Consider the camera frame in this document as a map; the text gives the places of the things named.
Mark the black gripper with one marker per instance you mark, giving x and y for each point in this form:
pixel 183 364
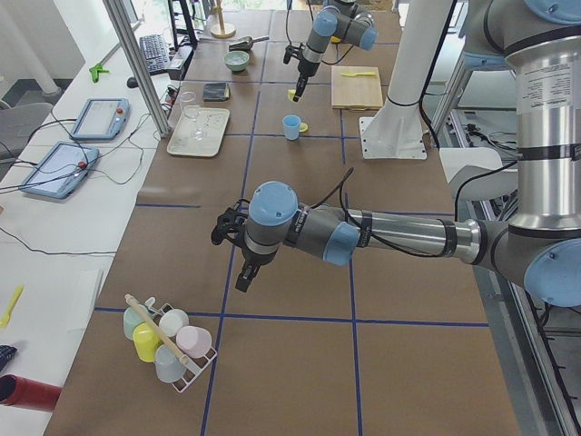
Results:
pixel 305 69
pixel 255 256

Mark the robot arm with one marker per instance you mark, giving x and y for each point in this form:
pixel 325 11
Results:
pixel 538 248
pixel 351 23

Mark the light blue cup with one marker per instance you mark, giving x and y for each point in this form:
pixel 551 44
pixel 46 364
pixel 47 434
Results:
pixel 291 126

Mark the pink cup in rack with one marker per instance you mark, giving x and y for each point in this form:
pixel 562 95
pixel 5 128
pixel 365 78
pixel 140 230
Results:
pixel 194 341

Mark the white cup in rack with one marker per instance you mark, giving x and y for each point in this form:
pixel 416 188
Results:
pixel 172 321

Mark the yellow cup in rack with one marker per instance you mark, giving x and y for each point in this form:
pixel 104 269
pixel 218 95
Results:
pixel 146 342

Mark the green cup in rack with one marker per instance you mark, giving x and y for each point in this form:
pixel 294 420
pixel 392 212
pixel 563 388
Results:
pixel 131 319

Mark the grey blue cup in rack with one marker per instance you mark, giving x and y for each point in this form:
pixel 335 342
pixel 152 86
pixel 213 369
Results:
pixel 167 366

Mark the wooden cutting board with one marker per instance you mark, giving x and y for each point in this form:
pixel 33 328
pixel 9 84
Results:
pixel 357 93

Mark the yellow plastic knife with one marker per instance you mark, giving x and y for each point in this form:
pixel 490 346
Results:
pixel 359 73

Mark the steel ice scoop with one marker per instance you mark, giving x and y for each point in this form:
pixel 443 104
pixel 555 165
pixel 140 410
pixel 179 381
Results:
pixel 246 43

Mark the green bowl of ice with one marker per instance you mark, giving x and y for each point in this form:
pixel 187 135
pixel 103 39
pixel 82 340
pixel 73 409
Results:
pixel 236 61

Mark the round wooden stand base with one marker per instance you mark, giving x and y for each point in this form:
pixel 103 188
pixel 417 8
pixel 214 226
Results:
pixel 220 28

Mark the folded grey cloth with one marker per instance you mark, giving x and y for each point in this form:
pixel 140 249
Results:
pixel 216 92

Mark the clear wine glass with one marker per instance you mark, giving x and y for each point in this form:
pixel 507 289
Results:
pixel 190 104

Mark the cream bear print tray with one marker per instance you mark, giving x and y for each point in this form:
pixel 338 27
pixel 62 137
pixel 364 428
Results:
pixel 213 121

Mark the black keyboard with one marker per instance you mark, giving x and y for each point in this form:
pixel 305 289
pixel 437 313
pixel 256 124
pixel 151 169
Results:
pixel 155 53

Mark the black computer mouse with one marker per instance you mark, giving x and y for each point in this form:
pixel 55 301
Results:
pixel 131 83

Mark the blue teach pendant far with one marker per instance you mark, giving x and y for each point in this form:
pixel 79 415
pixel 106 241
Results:
pixel 101 119

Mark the blue teach pendant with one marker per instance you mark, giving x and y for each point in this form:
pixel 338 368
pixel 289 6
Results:
pixel 101 119
pixel 61 170

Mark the green plastic tool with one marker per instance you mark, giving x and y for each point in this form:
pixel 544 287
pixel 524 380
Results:
pixel 96 71

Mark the blue teach pendant near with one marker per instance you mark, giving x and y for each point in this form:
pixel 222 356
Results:
pixel 61 170

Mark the yellow plastic fork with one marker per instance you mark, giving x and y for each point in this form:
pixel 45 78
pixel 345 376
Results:
pixel 6 316

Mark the red cylinder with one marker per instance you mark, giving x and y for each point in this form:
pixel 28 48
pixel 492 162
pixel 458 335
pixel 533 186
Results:
pixel 28 394

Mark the white wire cup rack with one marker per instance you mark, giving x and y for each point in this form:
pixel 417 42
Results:
pixel 195 366

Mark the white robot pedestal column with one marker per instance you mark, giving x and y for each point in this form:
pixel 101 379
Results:
pixel 426 26

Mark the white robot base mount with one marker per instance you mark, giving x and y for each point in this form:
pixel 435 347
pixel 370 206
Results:
pixel 392 138

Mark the wooden rack handle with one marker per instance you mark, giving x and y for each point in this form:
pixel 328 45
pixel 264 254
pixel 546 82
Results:
pixel 182 357

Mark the aluminium frame post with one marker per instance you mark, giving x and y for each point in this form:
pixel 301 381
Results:
pixel 121 25

